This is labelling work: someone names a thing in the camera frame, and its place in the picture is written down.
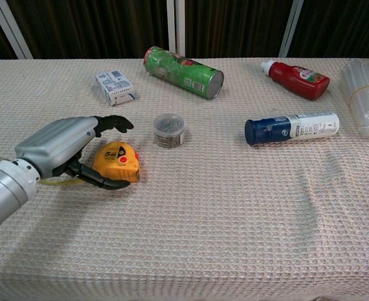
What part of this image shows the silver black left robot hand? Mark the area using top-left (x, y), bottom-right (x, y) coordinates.
top-left (14, 115), bottom-right (135, 191)

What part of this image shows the yellow tape measure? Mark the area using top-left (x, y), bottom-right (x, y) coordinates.
top-left (39, 140), bottom-right (141, 187)

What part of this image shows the small white blue carton box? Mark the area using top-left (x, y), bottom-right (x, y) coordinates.
top-left (95, 69), bottom-right (137, 107)

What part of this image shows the clear jar of metal nails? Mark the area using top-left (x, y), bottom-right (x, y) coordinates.
top-left (153, 113), bottom-right (185, 149)

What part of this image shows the dark brown curtain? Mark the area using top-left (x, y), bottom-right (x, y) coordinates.
top-left (0, 0), bottom-right (369, 62)

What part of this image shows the green chips can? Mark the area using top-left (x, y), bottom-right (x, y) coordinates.
top-left (143, 46), bottom-right (225, 100)

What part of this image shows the blue white plastic bottle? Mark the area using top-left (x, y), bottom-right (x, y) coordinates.
top-left (244, 112), bottom-right (341, 147)

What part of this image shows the red ketchup bottle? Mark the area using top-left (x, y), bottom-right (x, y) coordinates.
top-left (259, 60), bottom-right (331, 101)

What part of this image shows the white slanted frame post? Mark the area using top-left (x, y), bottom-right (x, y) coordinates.
top-left (278, 0), bottom-right (306, 58)
top-left (0, 0), bottom-right (34, 60)

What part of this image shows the white vertical frame post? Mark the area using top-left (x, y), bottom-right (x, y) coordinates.
top-left (166, 0), bottom-right (176, 54)
top-left (175, 0), bottom-right (187, 59)

